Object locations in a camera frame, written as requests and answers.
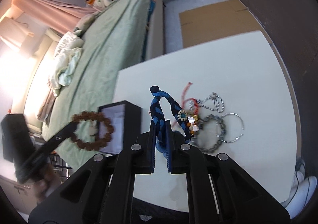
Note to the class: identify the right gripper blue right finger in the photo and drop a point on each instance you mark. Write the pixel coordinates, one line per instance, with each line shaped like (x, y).
(170, 146)

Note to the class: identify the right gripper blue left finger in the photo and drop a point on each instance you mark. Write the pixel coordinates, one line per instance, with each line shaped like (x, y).
(151, 147)

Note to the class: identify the black jewelry box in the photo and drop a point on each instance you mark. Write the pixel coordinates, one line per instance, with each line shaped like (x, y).
(125, 117)

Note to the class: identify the left hand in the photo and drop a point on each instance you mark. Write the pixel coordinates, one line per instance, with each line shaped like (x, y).
(44, 187)

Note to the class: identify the white crumpled duvet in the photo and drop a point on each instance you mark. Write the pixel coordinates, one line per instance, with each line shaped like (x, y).
(66, 56)

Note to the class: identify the green bed blanket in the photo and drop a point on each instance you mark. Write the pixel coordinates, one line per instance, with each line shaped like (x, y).
(113, 42)

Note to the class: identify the white bedside lamp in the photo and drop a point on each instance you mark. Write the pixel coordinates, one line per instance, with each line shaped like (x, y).
(16, 36)

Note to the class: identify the flat brown cardboard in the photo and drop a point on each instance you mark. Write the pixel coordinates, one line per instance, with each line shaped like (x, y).
(217, 21)

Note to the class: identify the white bed frame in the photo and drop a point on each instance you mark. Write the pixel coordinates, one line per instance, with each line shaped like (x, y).
(155, 36)

